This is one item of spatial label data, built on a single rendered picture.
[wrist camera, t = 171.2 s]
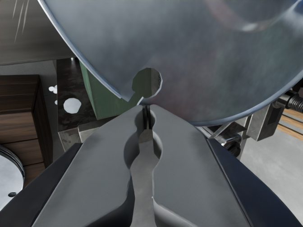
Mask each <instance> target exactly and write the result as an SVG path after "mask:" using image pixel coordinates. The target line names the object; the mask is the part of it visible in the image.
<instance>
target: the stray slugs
mask: <svg viewBox="0 0 303 227"><path fill-rule="evenodd" d="M80 106H81V102H80V101H79V100H78V99H75V98H69V99H67V100H66V101H65V103H64V109H65V110H66V111H67V112H68V113H71V114H74V113H77V112H78V110H79V108H80Z"/></svg>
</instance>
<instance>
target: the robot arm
mask: <svg viewBox="0 0 303 227"><path fill-rule="evenodd" d="M147 121H148V124H149V129H151V130H152V133H153V147H154V154H155V155H156V157H157V158H158V159H159V162H158V163H157V165H156V166H155V167H154V169H153V171H152V191H153V204H154V216H155V223H156V226H157V227H303V226H302V224H301V223H300V222H299V220H298V219H297V218H296V217H295V216H294V214H293V213H292V212H291V211H290V209H289V208H288V207H287V206H286V205H285V204H284V202H283V201H282V200H281V199H280V198H279V197H278V196H277V195H276V194H275V193H274V192H273V191H272V190H271V189H270V188H269V187H268V186H267V185H266V184H265V183H264V182H263V181H262V180H260V179H259V178H258V177H257V176H256V175H255V174H254V173H253V172H251V171H250V170H249V169H248V168H247V167H246V166H245V165H244V164H243V163H241V162H240V161H239V160H238V159H237V158H236V157H235V156H234V155H232V154H231V153H230V152H229V151H228V150H227V149H226V148H225V147H224V146H223V145H222V144H221V143H219V142H218V141H217V140H216V139H215V138H211V139H209V138H207V137H206V136H205V135H204V134H203V133H202V132H201V131H200V130H199V129H197V128H196V127H195V126H194V125H192V124H191V123H189V122H187V121H186V120H184V119H182V118H180V117H178V116H177V115H175V114H173V113H171V112H169V111H168V110H166V109H164V108H162V107H160V106H158V105H156V104H152V105H144V104H142V105H136V106H134V107H133V108H131V109H129V110H128V111H126V112H124V113H123V114H121V115H119V116H118V117H115V118H114V119H112V120H110V121H109V122H107V123H106V124H104V125H103V126H101V127H100V128H98V129H97V130H96V131H94V132H93V133H92V134H91V135H90V136H89V137H88V138H87V139H86V140H85V141H84V142H83V143H74V144H73V145H72V146H71V147H70V148H69V149H67V150H66V151H65V152H64V153H63V154H62V155H61V156H60V157H59V158H58V159H56V160H55V161H54V162H53V163H52V164H51V165H49V166H48V167H47V168H46V169H45V170H44V171H43V172H41V173H40V174H39V175H38V176H37V177H36V178H34V179H33V180H32V181H31V182H30V183H29V184H28V185H26V186H25V187H24V188H23V189H22V190H21V191H20V192H19V193H18V194H17V195H16V196H15V197H14V198H13V199H12V200H11V201H10V202H9V203H8V204H7V205H6V206H5V207H4V208H3V209H2V210H1V211H0V227H130V226H131V224H132V220H133V210H134V203H135V194H134V188H133V181H132V175H131V171H130V167H131V165H132V163H133V161H134V160H135V159H136V157H137V156H138V155H139V153H140V149H139V142H138V139H139V137H140V135H141V134H142V132H143V131H144V129H147Z"/></svg>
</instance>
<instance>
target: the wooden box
mask: <svg viewBox="0 0 303 227"><path fill-rule="evenodd" d="M0 145H2V146H4V147H6V148H8V149H9V150H11V151H12V152H14V153H15V154H16V155H17V156H18V157H19V159H20V160H21V162H22V164H23V167H24V170H25V179H24V184H23V188H24V187H25V186H26V185H28V184H29V183H30V182H31V181H32V180H33V179H34V178H36V177H37V176H38V175H39V174H40V173H41V172H43V171H44V170H45V169H46V168H47V167H48V166H49V165H51V164H52V163H53V140H52V134H51V128H50V124H49V119H48V114H47V110H46V104H45V99H44V94H43V89H42V85H41V79H40V77H39V74H32V75H0Z"/></svg>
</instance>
